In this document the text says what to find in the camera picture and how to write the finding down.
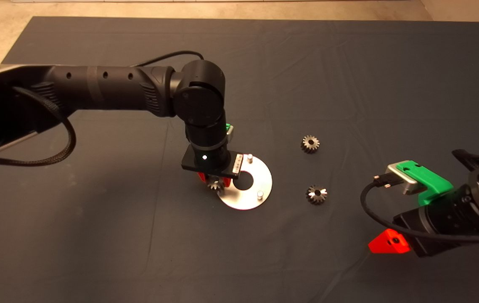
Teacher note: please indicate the dark grey table cloth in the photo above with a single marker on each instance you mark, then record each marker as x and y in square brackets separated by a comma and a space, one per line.
[306, 63]

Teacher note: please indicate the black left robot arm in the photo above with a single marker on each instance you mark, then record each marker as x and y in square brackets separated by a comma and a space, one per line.
[109, 88]

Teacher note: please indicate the round metal carrier plate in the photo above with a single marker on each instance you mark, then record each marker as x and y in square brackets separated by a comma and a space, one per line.
[260, 181]

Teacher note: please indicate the green right camera mount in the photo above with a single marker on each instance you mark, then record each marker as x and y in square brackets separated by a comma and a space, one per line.
[428, 179]

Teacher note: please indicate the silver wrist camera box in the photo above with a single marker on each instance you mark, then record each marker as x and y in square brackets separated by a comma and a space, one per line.
[392, 171]
[231, 134]

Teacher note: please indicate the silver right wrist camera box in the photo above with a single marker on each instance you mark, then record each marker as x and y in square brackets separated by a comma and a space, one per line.
[392, 171]

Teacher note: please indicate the small steel planetary gear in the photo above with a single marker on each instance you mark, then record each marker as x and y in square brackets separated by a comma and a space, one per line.
[310, 144]
[214, 185]
[316, 194]

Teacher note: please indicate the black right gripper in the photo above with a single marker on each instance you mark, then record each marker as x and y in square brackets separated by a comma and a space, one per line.
[420, 235]

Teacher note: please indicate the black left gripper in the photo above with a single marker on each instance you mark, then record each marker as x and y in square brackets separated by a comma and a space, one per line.
[234, 166]

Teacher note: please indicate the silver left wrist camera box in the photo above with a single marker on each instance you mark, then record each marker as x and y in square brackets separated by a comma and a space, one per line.
[231, 134]

